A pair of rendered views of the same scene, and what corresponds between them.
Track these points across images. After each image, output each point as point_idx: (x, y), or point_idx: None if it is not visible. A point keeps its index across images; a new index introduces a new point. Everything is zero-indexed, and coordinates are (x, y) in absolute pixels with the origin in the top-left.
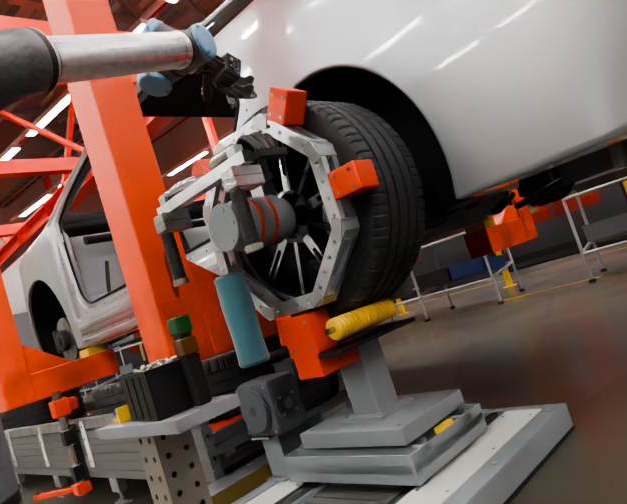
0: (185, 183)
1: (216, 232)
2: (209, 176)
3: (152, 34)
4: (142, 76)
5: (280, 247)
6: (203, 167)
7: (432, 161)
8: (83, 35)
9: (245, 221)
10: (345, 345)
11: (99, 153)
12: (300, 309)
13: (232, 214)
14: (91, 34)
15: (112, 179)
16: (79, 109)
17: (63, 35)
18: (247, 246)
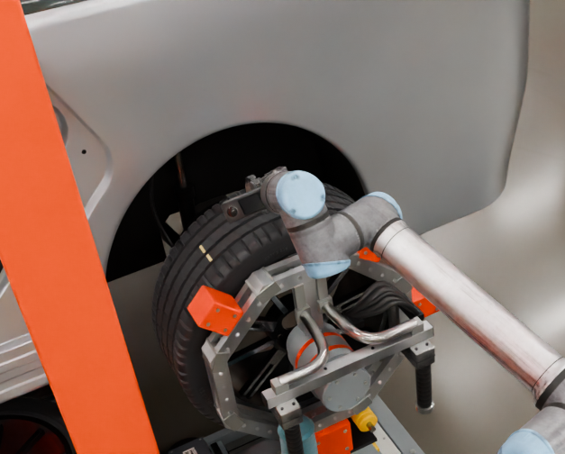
0: (325, 362)
1: (335, 396)
2: (379, 354)
3: (443, 256)
4: (342, 270)
5: (273, 361)
6: (232, 310)
7: (256, 177)
8: (521, 322)
9: (431, 388)
10: (356, 429)
11: (84, 341)
12: (339, 420)
13: (367, 376)
14: (507, 312)
15: (113, 374)
16: (32, 276)
17: (538, 338)
18: (431, 409)
